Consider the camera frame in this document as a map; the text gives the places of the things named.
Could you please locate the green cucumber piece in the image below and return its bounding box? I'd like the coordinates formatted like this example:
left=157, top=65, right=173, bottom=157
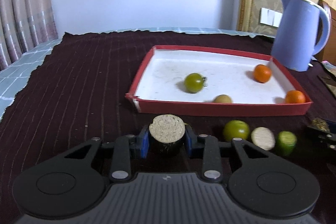
left=276, top=131, right=298, bottom=157

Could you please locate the white wall switch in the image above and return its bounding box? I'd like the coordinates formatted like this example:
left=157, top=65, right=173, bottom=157
left=260, top=7, right=283, bottom=28

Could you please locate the orange mandarin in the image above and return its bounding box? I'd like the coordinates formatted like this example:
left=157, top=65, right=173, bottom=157
left=285, top=90, right=306, bottom=104
left=253, top=64, right=272, bottom=83

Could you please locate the yellow round lemon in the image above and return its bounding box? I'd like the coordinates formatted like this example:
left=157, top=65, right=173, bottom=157
left=213, top=94, right=233, bottom=104

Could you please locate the pink patterned curtain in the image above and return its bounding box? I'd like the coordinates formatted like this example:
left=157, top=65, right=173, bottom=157
left=0, top=0, right=59, bottom=71

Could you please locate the dark sugarcane piece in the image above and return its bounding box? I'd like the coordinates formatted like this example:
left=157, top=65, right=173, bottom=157
left=307, top=117, right=330, bottom=133

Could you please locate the red cardboard tray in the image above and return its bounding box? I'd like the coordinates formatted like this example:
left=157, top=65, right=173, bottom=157
left=125, top=45, right=313, bottom=117

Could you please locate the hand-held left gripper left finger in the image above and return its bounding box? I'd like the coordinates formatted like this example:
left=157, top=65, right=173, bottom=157
left=62, top=124, right=151, bottom=183

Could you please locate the blue electric kettle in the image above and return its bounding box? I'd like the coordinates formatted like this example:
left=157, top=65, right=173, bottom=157
left=270, top=0, right=332, bottom=72

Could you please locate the dark green mandarin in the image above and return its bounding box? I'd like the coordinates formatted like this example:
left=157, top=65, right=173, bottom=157
left=184, top=72, right=206, bottom=94

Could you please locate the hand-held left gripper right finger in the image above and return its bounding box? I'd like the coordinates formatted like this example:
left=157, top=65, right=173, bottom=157
left=184, top=126, right=275, bottom=183

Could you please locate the brown wooden chair back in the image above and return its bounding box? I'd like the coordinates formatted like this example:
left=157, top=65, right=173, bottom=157
left=314, top=0, right=336, bottom=63

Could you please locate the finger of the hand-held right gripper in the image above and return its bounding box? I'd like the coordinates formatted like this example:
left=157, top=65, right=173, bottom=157
left=307, top=126, right=336, bottom=152

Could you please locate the cut cucumber piece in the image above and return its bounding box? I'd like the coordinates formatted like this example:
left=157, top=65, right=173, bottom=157
left=149, top=114, right=186, bottom=157
left=251, top=126, right=276, bottom=151

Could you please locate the olive patterned card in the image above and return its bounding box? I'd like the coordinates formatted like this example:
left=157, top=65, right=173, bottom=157
left=317, top=74, right=336, bottom=99

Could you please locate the dark striped cloth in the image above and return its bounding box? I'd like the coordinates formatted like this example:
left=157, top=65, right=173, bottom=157
left=0, top=31, right=336, bottom=224

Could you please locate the yellow-green lime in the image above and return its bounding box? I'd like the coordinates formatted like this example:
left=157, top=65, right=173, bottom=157
left=223, top=120, right=250, bottom=142

